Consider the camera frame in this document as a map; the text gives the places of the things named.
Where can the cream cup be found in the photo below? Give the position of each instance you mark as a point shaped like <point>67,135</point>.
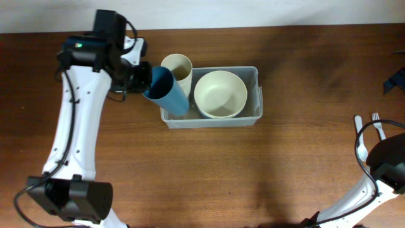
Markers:
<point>181,67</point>

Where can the blue bowl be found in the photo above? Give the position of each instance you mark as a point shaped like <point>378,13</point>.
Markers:
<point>220,113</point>

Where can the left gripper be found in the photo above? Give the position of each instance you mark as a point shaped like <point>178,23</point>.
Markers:
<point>145,68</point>

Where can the white plastic spoon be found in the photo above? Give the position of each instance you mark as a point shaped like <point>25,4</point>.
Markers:
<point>362,151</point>

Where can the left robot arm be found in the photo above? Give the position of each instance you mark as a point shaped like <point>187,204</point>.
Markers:
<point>91,65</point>

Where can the blue cup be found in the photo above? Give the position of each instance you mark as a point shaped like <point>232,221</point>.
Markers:
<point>166,92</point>

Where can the clear plastic container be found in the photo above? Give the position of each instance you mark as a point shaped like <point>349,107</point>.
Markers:
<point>252,111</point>

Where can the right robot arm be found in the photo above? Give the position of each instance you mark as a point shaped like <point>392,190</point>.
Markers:
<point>383,178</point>

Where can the white plastic fork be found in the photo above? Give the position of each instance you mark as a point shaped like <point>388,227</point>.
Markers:
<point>378,126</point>

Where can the cream bowl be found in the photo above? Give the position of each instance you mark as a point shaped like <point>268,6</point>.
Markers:
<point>220,94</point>

